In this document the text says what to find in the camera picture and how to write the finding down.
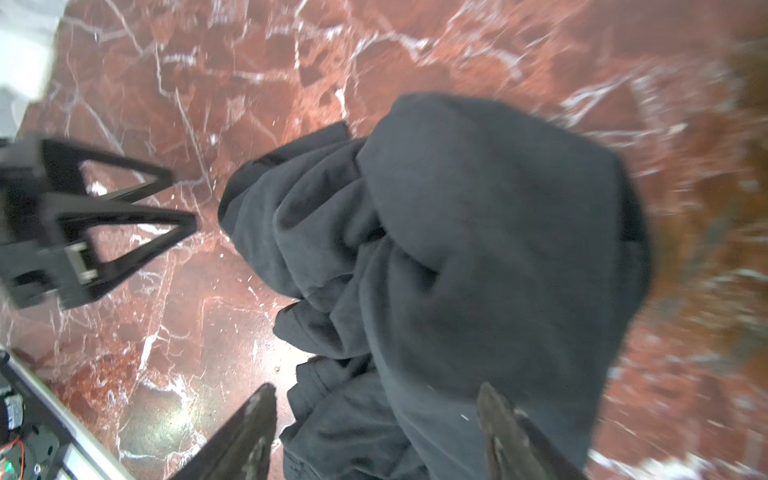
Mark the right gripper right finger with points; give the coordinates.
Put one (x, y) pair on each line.
(515, 448)

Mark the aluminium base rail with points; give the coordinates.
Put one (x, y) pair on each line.
(41, 439)

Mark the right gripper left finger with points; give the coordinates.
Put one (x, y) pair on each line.
(241, 448)

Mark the black shirt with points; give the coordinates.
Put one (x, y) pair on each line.
(462, 243)

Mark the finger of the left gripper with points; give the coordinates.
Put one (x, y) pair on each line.
(94, 245)
(54, 172)

